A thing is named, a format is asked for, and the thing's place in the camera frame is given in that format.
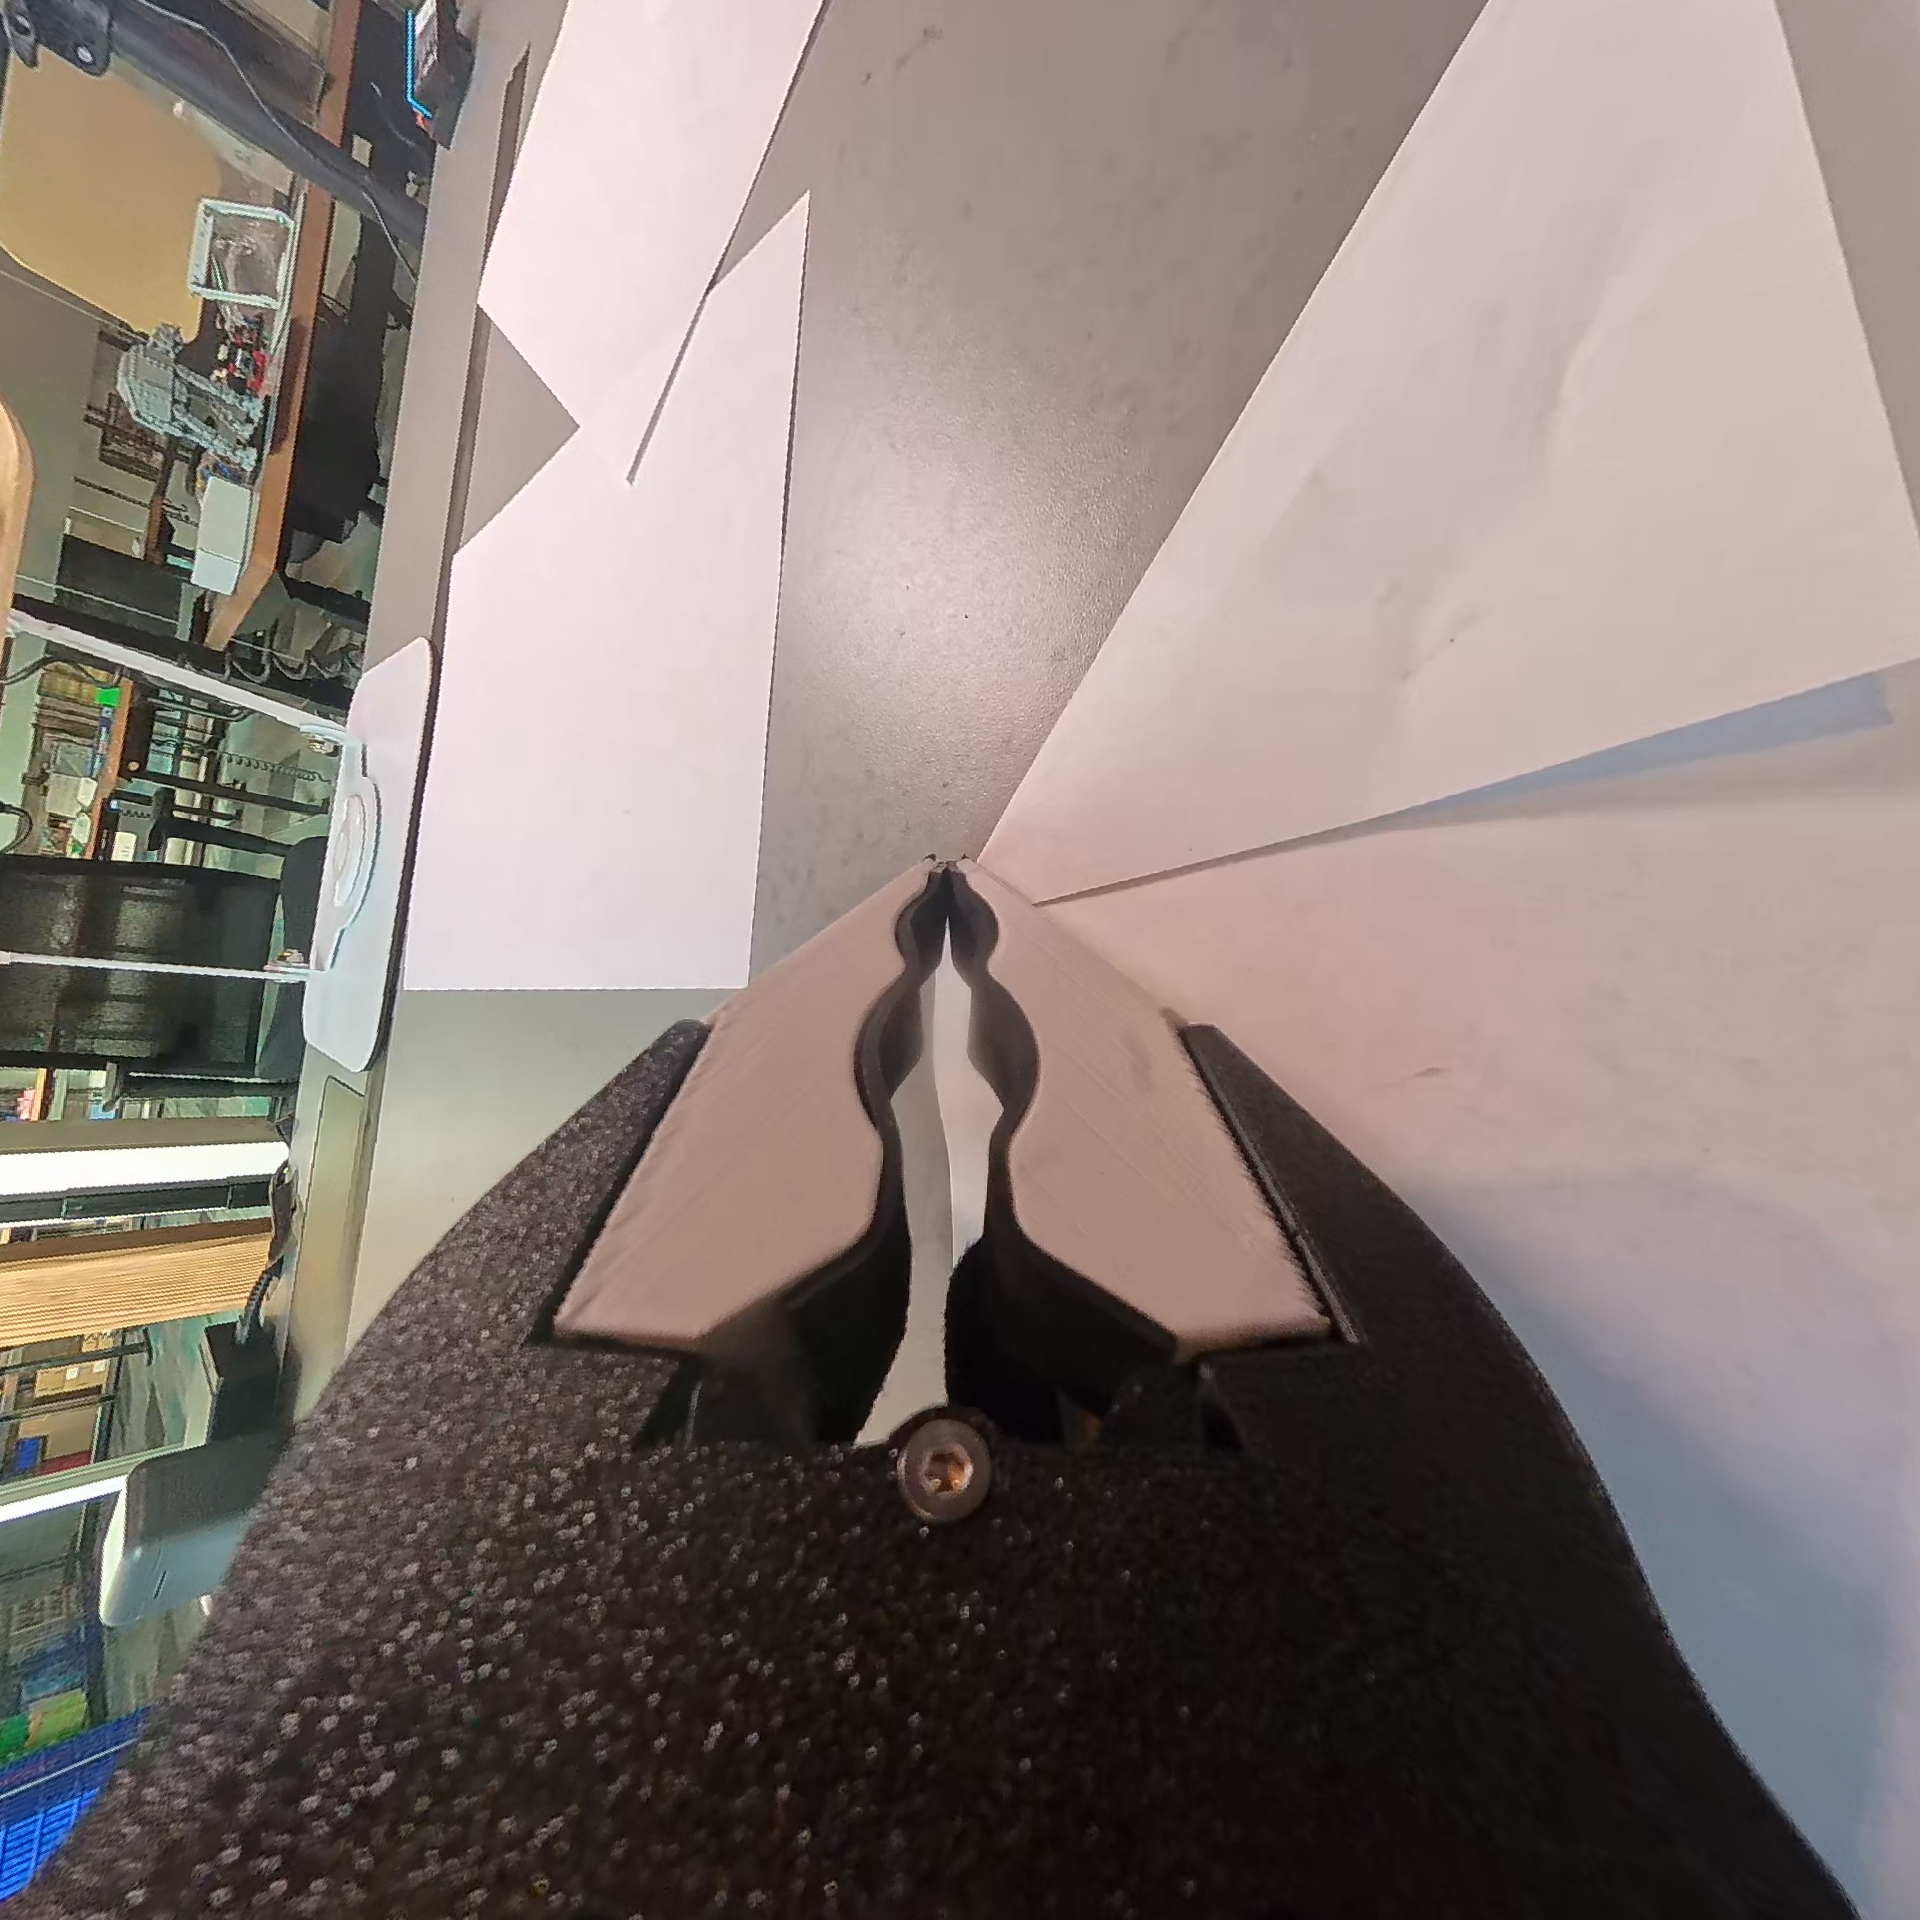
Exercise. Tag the black device with blue light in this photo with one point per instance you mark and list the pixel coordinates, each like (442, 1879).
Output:
(442, 75)

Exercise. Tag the white paper sheet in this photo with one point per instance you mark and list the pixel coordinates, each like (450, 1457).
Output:
(1499, 599)
(600, 750)
(662, 150)

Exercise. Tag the wooden post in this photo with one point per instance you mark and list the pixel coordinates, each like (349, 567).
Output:
(136, 1282)

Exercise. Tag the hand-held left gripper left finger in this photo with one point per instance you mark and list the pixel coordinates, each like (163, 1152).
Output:
(734, 1184)

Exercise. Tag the clear acrylic box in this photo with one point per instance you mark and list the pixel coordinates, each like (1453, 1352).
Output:
(241, 252)

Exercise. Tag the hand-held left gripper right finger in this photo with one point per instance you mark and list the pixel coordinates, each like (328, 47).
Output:
(1141, 1184)

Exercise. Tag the small white box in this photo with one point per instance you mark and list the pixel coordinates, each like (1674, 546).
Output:
(225, 534)

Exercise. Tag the wooden table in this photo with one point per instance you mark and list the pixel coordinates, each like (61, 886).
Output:
(307, 451)

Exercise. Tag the stack of coloured plastic crates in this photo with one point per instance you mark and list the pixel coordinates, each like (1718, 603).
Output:
(75, 1786)

